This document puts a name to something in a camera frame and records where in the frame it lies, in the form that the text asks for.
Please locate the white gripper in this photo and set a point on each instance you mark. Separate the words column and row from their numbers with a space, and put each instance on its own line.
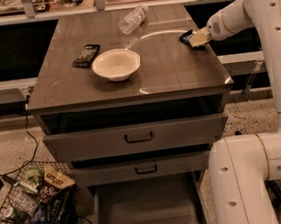
column 216, row 29

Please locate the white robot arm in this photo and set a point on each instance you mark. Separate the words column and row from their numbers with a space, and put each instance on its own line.
column 240, row 165

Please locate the top grey drawer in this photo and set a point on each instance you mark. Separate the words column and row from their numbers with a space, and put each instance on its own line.
column 138, row 138

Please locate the grey drawer cabinet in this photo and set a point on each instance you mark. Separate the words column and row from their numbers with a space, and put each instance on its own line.
column 172, row 81

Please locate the middle grey drawer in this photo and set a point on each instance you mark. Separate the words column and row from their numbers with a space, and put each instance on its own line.
column 141, row 169

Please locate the bottom open grey drawer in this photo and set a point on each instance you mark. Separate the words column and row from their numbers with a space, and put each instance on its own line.
column 161, row 200

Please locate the clear plastic water bottle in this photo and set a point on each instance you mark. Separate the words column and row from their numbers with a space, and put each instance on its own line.
column 133, row 19

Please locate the white bowl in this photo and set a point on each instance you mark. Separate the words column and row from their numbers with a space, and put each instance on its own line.
column 116, row 64

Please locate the dark snack bar wrapper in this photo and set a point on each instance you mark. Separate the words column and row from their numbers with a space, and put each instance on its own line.
column 88, row 53

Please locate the tan chip bag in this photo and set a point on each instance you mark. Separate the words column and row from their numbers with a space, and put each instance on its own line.
column 54, row 182

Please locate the green snack pouch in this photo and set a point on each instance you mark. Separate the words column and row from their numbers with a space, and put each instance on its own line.
column 34, row 177

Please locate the blue snack packet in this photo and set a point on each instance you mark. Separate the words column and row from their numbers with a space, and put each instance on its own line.
column 47, row 213

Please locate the green can in basket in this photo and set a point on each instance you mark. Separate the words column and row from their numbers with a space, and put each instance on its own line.
column 15, row 215

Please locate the black wire basket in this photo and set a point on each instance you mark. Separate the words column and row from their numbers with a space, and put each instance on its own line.
column 26, row 198

